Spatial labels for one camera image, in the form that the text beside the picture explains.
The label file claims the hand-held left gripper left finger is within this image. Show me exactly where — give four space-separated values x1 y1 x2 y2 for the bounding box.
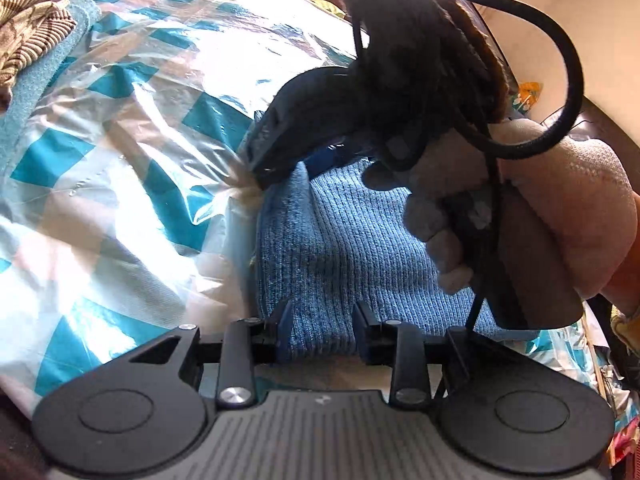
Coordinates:
127 299 293 408

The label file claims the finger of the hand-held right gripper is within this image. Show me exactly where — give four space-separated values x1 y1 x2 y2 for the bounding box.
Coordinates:
302 142 368 178
247 102 301 192

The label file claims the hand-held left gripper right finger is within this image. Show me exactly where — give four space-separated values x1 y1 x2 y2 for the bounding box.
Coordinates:
352 301 488 408

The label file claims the blue striped knit sweater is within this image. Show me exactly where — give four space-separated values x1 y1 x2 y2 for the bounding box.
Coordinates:
250 157 506 363

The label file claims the person's right hand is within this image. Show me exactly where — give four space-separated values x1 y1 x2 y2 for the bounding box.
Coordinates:
361 119 632 323

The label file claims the clear plastic sheet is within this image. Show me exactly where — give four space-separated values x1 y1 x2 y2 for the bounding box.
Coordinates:
0 0 621 411

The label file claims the yellow poster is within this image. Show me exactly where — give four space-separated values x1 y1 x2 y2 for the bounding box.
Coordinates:
512 80 543 118

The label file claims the teal towel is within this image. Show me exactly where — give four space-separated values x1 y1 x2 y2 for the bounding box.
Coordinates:
0 0 101 173

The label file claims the brown patterned cloth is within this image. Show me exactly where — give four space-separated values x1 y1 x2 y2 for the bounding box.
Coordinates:
0 0 78 108

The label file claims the thin black cable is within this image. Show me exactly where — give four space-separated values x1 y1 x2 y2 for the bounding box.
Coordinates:
467 125 506 333

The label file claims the thick black cable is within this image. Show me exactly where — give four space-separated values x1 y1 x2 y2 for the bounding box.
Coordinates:
447 0 586 161

